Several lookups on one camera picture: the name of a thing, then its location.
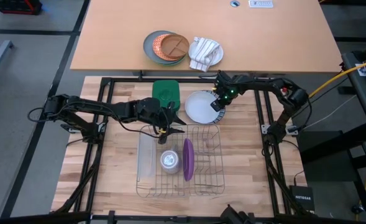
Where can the white power strip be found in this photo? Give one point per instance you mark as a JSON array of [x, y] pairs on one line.
[[261, 3]]

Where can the clear glass cup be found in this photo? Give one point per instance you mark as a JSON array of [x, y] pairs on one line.
[[170, 161]]

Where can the white paper label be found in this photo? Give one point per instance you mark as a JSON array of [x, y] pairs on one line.
[[361, 70]]

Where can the large grey plate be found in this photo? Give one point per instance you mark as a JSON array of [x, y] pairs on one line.
[[148, 46]]

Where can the white plate with striped rim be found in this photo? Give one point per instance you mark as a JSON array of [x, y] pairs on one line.
[[199, 107]]

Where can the clear plastic cutlery holder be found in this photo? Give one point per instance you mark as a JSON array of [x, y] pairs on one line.
[[145, 158]]

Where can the plain white plate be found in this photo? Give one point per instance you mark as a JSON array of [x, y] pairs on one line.
[[220, 54]]

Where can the green plate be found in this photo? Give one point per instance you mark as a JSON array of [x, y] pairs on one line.
[[180, 62]]

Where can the black Netgear network switch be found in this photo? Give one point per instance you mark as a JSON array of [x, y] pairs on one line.
[[302, 198]]

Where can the orange patterned plate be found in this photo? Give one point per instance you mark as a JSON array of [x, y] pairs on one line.
[[157, 46]]

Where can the white striped dish towel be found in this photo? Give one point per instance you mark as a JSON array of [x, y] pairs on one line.
[[203, 54]]

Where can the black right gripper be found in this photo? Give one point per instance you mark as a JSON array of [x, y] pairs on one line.
[[227, 87]]

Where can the green lidded canister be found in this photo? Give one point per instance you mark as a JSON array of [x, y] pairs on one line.
[[165, 93]]

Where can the black aluminium frame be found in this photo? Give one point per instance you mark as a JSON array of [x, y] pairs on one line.
[[133, 80]]

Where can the dark grey side desk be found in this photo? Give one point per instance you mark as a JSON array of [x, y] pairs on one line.
[[355, 81]]

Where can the red and black toolbox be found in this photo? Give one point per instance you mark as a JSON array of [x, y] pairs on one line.
[[15, 6]]

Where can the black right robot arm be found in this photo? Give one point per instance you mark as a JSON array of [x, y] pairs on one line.
[[263, 84]]

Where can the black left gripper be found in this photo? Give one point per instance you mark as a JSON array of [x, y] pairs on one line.
[[151, 110]]

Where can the purple plate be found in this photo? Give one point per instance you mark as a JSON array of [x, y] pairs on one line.
[[188, 160]]

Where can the light wooden desk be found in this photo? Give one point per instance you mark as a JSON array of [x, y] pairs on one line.
[[263, 40]]

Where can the brown divided plate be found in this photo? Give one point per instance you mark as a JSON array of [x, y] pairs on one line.
[[175, 46]]

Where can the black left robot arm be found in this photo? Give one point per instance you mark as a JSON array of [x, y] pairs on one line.
[[89, 107]]

